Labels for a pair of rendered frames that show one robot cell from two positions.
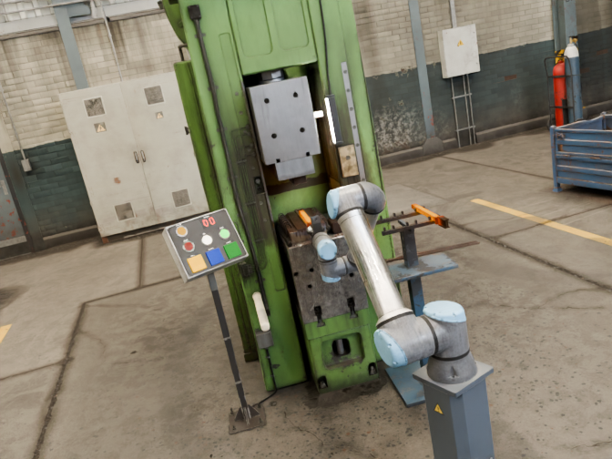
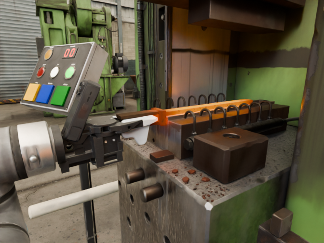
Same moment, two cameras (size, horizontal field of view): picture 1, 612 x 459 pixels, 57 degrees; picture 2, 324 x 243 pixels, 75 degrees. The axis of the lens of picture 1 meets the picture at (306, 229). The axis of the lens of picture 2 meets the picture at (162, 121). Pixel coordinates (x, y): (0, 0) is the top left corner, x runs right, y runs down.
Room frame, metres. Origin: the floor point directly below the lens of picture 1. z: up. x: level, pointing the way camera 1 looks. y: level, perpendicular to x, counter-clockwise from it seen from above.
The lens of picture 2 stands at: (2.75, -0.47, 1.10)
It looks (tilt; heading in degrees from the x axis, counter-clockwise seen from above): 14 degrees down; 65
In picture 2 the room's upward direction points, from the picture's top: straight up
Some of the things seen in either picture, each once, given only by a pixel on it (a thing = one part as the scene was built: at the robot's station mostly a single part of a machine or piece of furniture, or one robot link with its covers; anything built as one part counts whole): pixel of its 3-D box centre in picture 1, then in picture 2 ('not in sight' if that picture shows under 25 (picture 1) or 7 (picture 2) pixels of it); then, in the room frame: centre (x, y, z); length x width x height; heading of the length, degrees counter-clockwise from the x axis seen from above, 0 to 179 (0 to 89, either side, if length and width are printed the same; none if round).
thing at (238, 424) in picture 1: (245, 413); not in sight; (2.80, 0.54, 0.05); 0.22 x 0.22 x 0.09; 7
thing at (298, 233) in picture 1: (301, 224); (216, 118); (3.16, 0.02, 0.96); 0.42 x 0.20 x 0.09; 7
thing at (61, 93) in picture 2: (232, 249); (61, 96); (2.74, 0.39, 1.01); 0.07 x 0.05 x 0.07; 122
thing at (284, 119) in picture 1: (288, 117); not in sight; (3.17, -0.02, 1.56); 0.42 x 0.39 x 0.40; 7
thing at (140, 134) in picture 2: not in sight; (141, 131); (2.89, -0.06, 0.97); 0.09 x 0.03 x 0.06; 4
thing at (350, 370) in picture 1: (332, 332); not in sight; (3.18, -0.04, 0.23); 0.55 x 0.37 x 0.47; 7
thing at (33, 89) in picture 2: (197, 263); (33, 92); (2.64, 0.55, 1.01); 0.07 x 0.05 x 0.07; 122
